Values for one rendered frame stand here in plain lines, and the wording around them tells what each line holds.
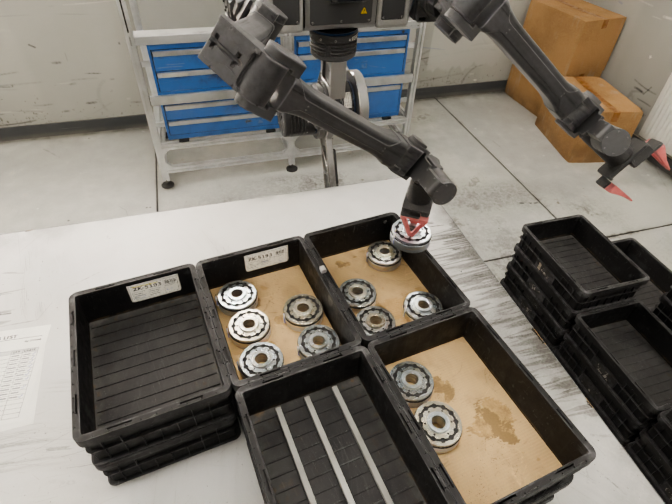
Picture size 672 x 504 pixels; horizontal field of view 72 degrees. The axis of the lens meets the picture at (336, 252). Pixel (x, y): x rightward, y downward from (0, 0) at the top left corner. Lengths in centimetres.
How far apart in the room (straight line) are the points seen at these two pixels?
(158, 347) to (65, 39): 286
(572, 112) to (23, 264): 164
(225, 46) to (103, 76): 309
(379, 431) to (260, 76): 75
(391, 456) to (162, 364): 57
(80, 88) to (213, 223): 235
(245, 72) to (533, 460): 93
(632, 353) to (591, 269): 35
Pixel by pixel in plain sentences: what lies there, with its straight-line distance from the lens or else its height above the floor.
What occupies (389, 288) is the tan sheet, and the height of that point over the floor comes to 83.
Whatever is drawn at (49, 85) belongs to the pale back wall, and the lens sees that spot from 394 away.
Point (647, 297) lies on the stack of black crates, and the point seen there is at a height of 27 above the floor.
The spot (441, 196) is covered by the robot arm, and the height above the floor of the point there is 121.
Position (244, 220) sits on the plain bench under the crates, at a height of 70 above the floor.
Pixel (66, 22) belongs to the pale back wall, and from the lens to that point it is 376.
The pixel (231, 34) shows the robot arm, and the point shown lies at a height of 154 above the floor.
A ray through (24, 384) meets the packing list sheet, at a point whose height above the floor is 70.
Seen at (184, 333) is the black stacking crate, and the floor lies 83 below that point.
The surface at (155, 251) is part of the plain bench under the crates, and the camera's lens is 167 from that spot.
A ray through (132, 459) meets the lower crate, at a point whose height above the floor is 80.
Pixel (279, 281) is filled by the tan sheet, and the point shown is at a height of 83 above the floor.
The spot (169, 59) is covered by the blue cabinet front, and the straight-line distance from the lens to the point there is 287.
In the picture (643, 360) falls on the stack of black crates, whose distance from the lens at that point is 207.
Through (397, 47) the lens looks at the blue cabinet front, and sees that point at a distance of 314.
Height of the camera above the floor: 178
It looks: 43 degrees down
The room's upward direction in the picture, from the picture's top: 3 degrees clockwise
